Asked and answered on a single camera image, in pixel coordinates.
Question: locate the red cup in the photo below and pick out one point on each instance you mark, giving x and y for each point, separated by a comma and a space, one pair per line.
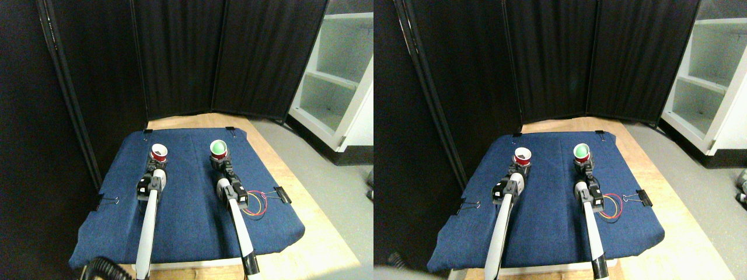
159, 153
523, 156
581, 162
219, 159

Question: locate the green ball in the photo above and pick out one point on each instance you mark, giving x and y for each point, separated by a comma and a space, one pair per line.
582, 151
219, 148

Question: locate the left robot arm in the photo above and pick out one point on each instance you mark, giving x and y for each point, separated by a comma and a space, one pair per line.
502, 233
149, 233

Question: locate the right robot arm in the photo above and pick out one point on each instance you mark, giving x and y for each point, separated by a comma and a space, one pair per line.
239, 233
590, 233

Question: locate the dark blue cloth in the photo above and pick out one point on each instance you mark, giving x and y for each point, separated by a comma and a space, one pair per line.
554, 227
192, 221

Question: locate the white table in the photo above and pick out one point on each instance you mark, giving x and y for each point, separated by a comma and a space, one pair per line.
543, 270

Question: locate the black curtain pole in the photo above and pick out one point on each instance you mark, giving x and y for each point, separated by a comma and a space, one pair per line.
218, 58
512, 58
432, 87
139, 58
70, 87

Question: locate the grey rounded device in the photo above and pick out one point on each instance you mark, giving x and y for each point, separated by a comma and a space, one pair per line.
370, 185
742, 186

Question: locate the white shelf unit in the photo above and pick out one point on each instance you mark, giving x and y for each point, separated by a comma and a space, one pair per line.
729, 111
359, 111

